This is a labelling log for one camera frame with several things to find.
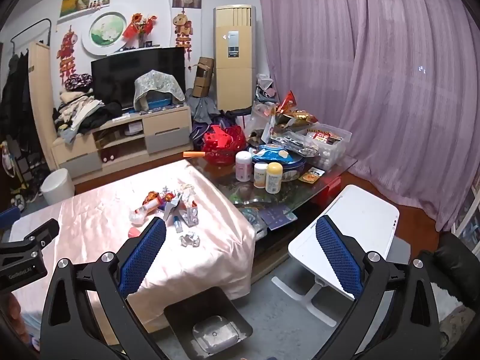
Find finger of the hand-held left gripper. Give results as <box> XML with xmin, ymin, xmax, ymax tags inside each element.
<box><xmin>0</xmin><ymin>206</ymin><xmax>21</xmax><ymax>230</ymax></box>
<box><xmin>22</xmin><ymin>218</ymin><xmax>60</xmax><ymax>248</ymax></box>

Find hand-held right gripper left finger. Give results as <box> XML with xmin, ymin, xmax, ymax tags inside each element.
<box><xmin>37</xmin><ymin>217</ymin><xmax>167</xmax><ymax>360</ymax></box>

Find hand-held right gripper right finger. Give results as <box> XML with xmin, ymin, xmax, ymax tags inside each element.
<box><xmin>316</xmin><ymin>215</ymin><xmax>451</xmax><ymax>360</ymax></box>

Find silver wrapper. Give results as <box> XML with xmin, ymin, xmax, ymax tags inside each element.
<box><xmin>179</xmin><ymin>232</ymin><xmax>201</xmax><ymax>248</ymax></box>

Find black trash bin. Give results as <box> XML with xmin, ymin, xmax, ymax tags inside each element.
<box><xmin>164</xmin><ymin>286</ymin><xmax>254</xmax><ymax>360</ymax></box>

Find white round bucket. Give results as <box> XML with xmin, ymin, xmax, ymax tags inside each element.
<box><xmin>40</xmin><ymin>168</ymin><xmax>76</xmax><ymax>206</ymax></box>

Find white folding laptop table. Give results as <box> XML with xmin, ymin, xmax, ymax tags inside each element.
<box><xmin>271</xmin><ymin>184</ymin><xmax>400</xmax><ymax>327</ymax></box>

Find pink satin tablecloth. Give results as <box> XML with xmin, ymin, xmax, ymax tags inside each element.
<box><xmin>9</xmin><ymin>159</ymin><xmax>257</xmax><ymax>332</ymax></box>

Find dark blue booklet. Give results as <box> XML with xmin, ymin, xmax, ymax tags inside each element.
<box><xmin>259</xmin><ymin>206</ymin><xmax>299</xmax><ymax>231</ymax></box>

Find orange snack packet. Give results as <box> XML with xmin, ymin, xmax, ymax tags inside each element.
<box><xmin>300</xmin><ymin>169</ymin><xmax>325</xmax><ymax>184</ymax></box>

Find blue cookie tin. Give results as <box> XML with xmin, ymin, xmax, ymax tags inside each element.
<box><xmin>251</xmin><ymin>154</ymin><xmax>306</xmax><ymax>182</ymax></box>

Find yellow capped bottle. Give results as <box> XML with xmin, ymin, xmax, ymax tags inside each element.
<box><xmin>265</xmin><ymin>162</ymin><xmax>283</xmax><ymax>194</ymax></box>

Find clear plastic storage box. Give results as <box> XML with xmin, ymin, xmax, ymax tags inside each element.
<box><xmin>300</xmin><ymin>122</ymin><xmax>353</xmax><ymax>169</ymax></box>

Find white bottle orange label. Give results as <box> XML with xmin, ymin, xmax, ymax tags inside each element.
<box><xmin>253</xmin><ymin>162</ymin><xmax>269</xmax><ymax>189</ymax></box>

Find glass coffee table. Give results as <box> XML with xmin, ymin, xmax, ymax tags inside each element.
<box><xmin>186</xmin><ymin>150</ymin><xmax>359</xmax><ymax>278</ymax></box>

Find tall beige cabinet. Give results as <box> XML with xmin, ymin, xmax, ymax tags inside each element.
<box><xmin>28</xmin><ymin>41</ymin><xmax>57</xmax><ymax>173</ymax></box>

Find dark hanging coats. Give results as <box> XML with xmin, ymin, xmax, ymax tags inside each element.
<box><xmin>0</xmin><ymin>50</ymin><xmax>38</xmax><ymax>151</ymax></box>

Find blue snack bag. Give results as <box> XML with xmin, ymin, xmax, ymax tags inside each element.
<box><xmin>252</xmin><ymin>143</ymin><xmax>297</xmax><ymax>164</ymax></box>

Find pile of clothes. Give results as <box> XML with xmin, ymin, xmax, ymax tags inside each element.
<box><xmin>53</xmin><ymin>88</ymin><xmax>122</xmax><ymax>143</ymax></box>

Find white bottle pink label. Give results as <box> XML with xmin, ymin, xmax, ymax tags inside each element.
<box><xmin>235</xmin><ymin>151</ymin><xmax>254</xmax><ymax>182</ymax></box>

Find red plastic basket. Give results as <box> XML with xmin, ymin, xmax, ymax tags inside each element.
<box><xmin>200</xmin><ymin>124</ymin><xmax>248</xmax><ymax>166</ymax></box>

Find beige television stand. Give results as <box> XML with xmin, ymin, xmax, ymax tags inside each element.
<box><xmin>50</xmin><ymin>105</ymin><xmax>194</xmax><ymax>179</ymax></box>

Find dark patterned cloth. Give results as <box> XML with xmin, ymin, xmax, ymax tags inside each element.
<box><xmin>64</xmin><ymin>73</ymin><xmax>94</xmax><ymax>91</ymax></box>

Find grey hanging garment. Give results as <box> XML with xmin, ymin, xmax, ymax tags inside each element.
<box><xmin>186</xmin><ymin>95</ymin><xmax>220</xmax><ymax>124</ymax></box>

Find red snack bag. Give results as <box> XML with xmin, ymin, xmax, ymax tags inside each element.
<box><xmin>277</xmin><ymin>91</ymin><xmax>299</xmax><ymax>117</ymax></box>

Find black flat television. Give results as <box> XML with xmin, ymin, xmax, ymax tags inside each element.
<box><xmin>91</xmin><ymin>47</ymin><xmax>187</xmax><ymax>110</ymax></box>

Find pale lace cover cloth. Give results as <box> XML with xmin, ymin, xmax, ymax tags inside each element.
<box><xmin>134</xmin><ymin>70</ymin><xmax>186</xmax><ymax>112</ymax></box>

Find red fish hanging decoration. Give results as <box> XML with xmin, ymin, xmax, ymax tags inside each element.
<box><xmin>56</xmin><ymin>26</ymin><xmax>79</xmax><ymax>87</ymax></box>

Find cardboard box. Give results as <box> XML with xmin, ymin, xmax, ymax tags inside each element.
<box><xmin>192</xmin><ymin>57</ymin><xmax>215</xmax><ymax>98</ymax></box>

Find purple curtain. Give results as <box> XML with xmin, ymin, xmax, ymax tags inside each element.
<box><xmin>257</xmin><ymin>0</ymin><xmax>480</xmax><ymax>231</ymax></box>

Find beige standing air conditioner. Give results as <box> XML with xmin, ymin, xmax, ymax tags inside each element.
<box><xmin>213</xmin><ymin>5</ymin><xmax>257</xmax><ymax>112</ymax></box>

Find red flag bouquet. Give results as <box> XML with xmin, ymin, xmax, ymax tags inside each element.
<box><xmin>123</xmin><ymin>13</ymin><xmax>158</xmax><ymax>47</ymax></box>

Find round white wall art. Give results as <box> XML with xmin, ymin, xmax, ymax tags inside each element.
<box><xmin>82</xmin><ymin>11</ymin><xmax>128</xmax><ymax>55</ymax></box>

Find landscape wall painting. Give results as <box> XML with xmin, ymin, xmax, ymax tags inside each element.
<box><xmin>59</xmin><ymin>0</ymin><xmax>94</xmax><ymax>19</ymax></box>

